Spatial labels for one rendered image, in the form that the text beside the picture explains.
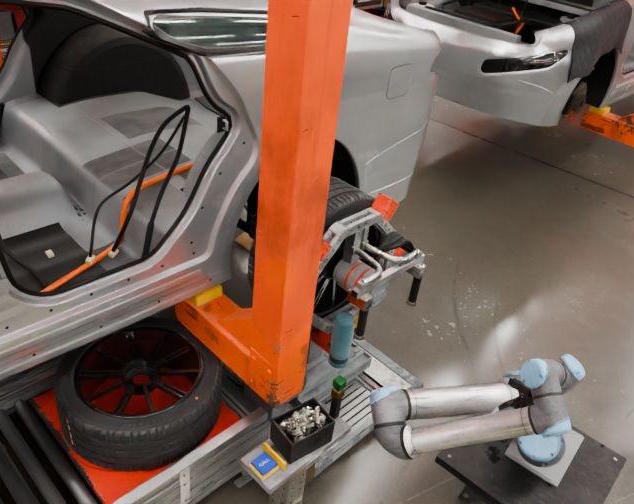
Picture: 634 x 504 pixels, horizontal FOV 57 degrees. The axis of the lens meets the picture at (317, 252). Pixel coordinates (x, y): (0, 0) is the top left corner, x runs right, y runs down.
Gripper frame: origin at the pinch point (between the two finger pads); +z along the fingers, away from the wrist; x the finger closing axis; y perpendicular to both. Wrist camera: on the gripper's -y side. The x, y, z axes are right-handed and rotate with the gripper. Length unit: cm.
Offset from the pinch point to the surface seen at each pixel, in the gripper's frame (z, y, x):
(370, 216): -18, -75, -49
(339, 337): 26, -47, -45
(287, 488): 64, 0, -56
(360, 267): 1, -65, -45
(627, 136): -40, -288, 246
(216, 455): 70, -14, -83
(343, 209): -16, -76, -61
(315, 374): 70, -63, -32
